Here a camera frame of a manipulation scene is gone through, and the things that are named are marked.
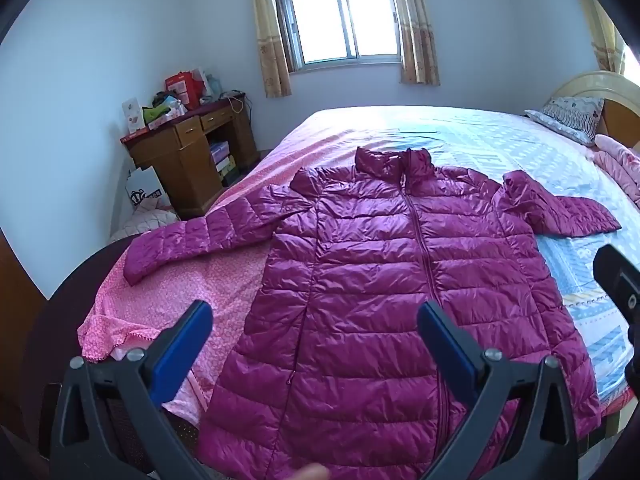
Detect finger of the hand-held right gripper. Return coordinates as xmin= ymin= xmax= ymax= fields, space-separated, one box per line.
xmin=624 ymin=327 xmax=640 ymax=401
xmin=592 ymin=244 xmax=640 ymax=346

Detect blue patterned bedsheet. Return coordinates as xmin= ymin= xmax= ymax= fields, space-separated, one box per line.
xmin=300 ymin=105 xmax=640 ymax=411

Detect patterned pillow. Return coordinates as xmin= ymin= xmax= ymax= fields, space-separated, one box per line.
xmin=525 ymin=96 xmax=606 ymax=147

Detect green bag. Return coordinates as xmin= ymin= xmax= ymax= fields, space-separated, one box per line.
xmin=142 ymin=102 xmax=177 ymax=123

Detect pink floral bedsheet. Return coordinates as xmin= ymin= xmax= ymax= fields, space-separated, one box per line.
xmin=77 ymin=107 xmax=361 ymax=411

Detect dark wooden footboard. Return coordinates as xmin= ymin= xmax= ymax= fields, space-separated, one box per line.
xmin=20 ymin=240 xmax=151 ymax=461

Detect magenta puffer jacket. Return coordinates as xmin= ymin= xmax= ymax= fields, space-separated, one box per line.
xmin=123 ymin=147 xmax=622 ymax=480

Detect white plastic bag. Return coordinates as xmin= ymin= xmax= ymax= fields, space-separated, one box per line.
xmin=192 ymin=67 xmax=212 ymax=99

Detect folded pink quilt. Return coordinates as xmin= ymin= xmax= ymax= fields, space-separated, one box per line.
xmin=592 ymin=134 xmax=640 ymax=201

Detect stacked boxes in desk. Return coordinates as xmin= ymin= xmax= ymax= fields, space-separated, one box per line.
xmin=210 ymin=141 xmax=237 ymax=177

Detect brown wooden desk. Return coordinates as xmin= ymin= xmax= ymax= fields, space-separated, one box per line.
xmin=120 ymin=92 xmax=260 ymax=221

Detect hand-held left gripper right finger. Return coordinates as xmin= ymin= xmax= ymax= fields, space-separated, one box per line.
xmin=416 ymin=301 xmax=583 ymax=480

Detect red box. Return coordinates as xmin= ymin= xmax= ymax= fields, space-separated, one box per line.
xmin=165 ymin=71 xmax=202 ymax=111

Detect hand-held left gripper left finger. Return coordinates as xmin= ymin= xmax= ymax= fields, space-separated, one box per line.
xmin=50 ymin=300 xmax=215 ymax=480

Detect cream wooden headboard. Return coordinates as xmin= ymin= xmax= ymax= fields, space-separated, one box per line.
xmin=547 ymin=71 xmax=640 ymax=136

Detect person's left hand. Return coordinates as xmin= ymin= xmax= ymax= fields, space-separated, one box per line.
xmin=294 ymin=462 xmax=331 ymax=480

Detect sliding glass window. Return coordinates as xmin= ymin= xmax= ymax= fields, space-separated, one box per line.
xmin=277 ymin=0 xmax=403 ymax=73

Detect beige patterned curtain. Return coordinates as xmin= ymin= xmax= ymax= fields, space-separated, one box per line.
xmin=250 ymin=0 xmax=293 ymax=99
xmin=570 ymin=0 xmax=631 ymax=78
xmin=387 ymin=0 xmax=441 ymax=87

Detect white upright box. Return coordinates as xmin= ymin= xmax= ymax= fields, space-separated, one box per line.
xmin=122 ymin=97 xmax=147 ymax=136

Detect white printed paper bag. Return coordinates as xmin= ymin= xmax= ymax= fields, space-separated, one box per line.
xmin=125 ymin=166 xmax=169 ymax=209

